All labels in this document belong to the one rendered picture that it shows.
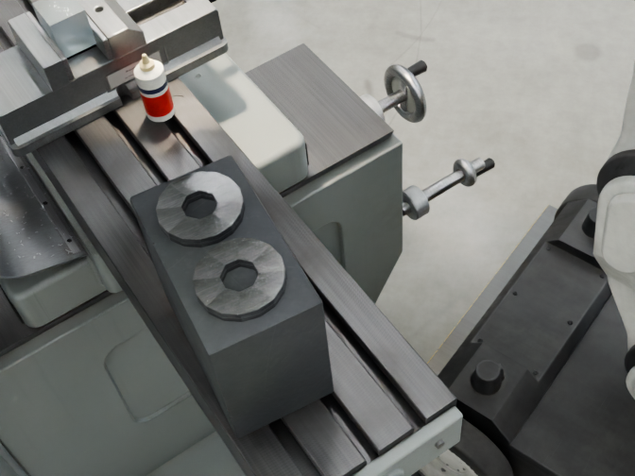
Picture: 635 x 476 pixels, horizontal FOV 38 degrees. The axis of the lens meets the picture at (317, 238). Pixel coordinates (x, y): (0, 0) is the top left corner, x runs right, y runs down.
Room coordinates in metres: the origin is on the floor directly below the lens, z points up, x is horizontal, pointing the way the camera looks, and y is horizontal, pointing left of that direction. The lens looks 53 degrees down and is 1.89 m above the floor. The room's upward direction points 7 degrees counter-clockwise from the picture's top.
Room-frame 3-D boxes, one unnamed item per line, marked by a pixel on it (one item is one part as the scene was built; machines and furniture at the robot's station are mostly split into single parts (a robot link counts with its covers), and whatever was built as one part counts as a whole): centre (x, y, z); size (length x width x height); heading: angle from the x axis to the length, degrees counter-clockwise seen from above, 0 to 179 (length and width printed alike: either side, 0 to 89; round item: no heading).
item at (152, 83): (0.95, 0.20, 1.01); 0.04 x 0.04 x 0.11
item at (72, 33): (1.02, 0.31, 1.07); 0.06 x 0.05 x 0.06; 29
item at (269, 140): (0.97, 0.28, 0.82); 0.50 x 0.35 x 0.12; 118
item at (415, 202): (1.10, -0.26, 0.54); 0.22 x 0.06 x 0.06; 118
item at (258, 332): (0.56, 0.10, 1.06); 0.22 x 0.12 x 0.20; 21
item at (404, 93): (1.20, -0.16, 0.66); 0.16 x 0.12 x 0.12; 118
